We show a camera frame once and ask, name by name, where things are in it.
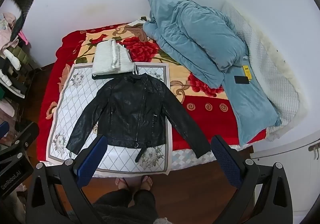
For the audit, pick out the person's foot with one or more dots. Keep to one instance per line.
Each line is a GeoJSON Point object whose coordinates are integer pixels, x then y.
{"type": "Point", "coordinates": [147, 181]}
{"type": "Point", "coordinates": [121, 182]}

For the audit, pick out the black leather jacket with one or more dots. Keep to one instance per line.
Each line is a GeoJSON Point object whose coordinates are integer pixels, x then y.
{"type": "Point", "coordinates": [130, 109]}

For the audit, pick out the black phone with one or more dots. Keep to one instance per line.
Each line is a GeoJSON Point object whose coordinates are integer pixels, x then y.
{"type": "Point", "coordinates": [241, 79]}

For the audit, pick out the person's right foot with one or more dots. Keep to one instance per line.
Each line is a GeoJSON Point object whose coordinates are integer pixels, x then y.
{"type": "Point", "coordinates": [147, 181]}

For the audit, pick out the white folded fluffy garment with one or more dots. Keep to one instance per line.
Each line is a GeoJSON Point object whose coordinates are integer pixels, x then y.
{"type": "Point", "coordinates": [110, 61]}

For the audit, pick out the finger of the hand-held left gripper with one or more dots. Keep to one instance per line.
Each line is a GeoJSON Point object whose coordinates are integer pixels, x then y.
{"type": "Point", "coordinates": [3, 128]}

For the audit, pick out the yellow small box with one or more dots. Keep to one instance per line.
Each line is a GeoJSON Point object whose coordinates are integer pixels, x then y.
{"type": "Point", "coordinates": [247, 71]}

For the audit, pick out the pale checked bed sheet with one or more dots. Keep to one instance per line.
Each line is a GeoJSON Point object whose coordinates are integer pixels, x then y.
{"type": "Point", "coordinates": [186, 156]}

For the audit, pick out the blue comforter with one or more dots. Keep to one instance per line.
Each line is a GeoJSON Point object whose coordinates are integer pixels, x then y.
{"type": "Point", "coordinates": [195, 39]}

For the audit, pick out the person's left foot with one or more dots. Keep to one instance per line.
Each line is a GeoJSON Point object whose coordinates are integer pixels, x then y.
{"type": "Point", "coordinates": [121, 182]}

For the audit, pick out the dark green folded garment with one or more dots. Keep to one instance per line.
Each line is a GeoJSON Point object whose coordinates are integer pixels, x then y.
{"type": "Point", "coordinates": [100, 77]}

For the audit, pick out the white quilted floral mat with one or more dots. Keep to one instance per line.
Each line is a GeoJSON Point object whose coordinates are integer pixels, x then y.
{"type": "Point", "coordinates": [75, 94]}

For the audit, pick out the red floral blanket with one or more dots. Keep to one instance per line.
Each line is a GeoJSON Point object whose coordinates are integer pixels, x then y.
{"type": "Point", "coordinates": [200, 104]}

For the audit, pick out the white quilted pillow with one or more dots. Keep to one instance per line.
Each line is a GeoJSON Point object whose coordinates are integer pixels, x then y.
{"type": "Point", "coordinates": [270, 69]}

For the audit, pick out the clothes rack with garments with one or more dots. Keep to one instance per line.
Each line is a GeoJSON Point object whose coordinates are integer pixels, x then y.
{"type": "Point", "coordinates": [10, 46]}

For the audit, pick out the pink clothes hanger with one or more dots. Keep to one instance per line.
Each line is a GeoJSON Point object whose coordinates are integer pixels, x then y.
{"type": "Point", "coordinates": [24, 36]}

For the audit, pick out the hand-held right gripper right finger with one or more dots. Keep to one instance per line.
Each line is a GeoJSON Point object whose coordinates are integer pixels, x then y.
{"type": "Point", "coordinates": [226, 161]}

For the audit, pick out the person's dark trouser legs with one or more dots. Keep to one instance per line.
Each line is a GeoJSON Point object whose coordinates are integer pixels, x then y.
{"type": "Point", "coordinates": [125, 206]}

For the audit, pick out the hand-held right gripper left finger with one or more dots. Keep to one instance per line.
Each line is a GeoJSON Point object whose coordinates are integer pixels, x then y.
{"type": "Point", "coordinates": [92, 159]}

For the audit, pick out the white cabinet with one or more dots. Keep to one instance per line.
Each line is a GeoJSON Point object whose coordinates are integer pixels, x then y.
{"type": "Point", "coordinates": [300, 164]}

